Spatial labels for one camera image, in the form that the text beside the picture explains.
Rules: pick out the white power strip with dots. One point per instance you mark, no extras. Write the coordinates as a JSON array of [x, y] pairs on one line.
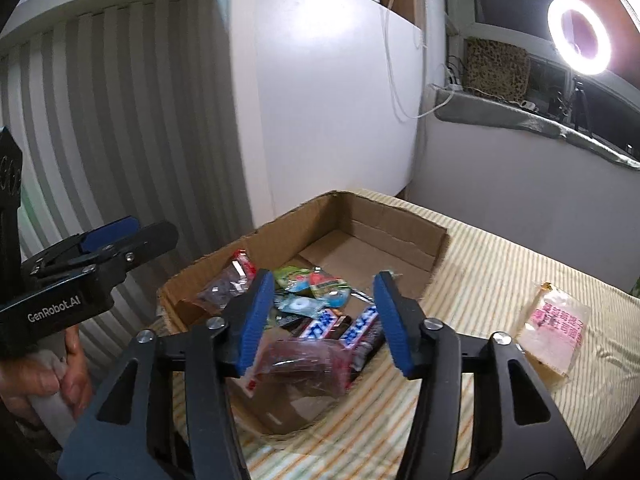
[[454, 85]]

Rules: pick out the clear bread packet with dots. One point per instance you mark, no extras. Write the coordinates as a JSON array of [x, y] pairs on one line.
[[552, 330]]

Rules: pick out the grey windowsill pad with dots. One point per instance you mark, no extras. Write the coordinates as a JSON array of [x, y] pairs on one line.
[[500, 112]]

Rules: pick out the black tripod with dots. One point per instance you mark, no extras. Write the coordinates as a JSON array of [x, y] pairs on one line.
[[581, 105]]

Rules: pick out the person's left hand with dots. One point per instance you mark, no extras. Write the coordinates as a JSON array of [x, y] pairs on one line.
[[75, 380]]

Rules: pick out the striped blanket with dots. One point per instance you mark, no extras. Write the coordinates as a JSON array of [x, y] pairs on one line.
[[500, 280]]

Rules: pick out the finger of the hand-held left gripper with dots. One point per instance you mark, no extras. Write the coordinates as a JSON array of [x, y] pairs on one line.
[[150, 242], [110, 235]]

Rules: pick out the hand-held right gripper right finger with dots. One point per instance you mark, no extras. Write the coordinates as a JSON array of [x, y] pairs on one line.
[[395, 325]]

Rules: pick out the light blue candy packet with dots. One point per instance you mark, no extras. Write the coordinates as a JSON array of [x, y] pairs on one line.
[[297, 305]]

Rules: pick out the red clear snack packet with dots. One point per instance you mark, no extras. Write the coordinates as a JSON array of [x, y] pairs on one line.
[[305, 362], [222, 285]]

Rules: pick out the cardboard box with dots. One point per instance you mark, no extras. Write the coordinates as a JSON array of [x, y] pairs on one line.
[[380, 240]]

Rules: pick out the grey striped curtain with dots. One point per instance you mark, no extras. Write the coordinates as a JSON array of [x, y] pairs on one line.
[[125, 135]]

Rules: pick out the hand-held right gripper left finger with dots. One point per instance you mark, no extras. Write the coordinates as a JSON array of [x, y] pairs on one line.
[[255, 325]]

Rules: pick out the leopard print cushion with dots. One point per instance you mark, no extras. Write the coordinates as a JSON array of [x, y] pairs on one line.
[[497, 72]]

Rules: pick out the brown chocolate bar packet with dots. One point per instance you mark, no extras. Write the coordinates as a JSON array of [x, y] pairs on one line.
[[320, 325], [362, 337]]

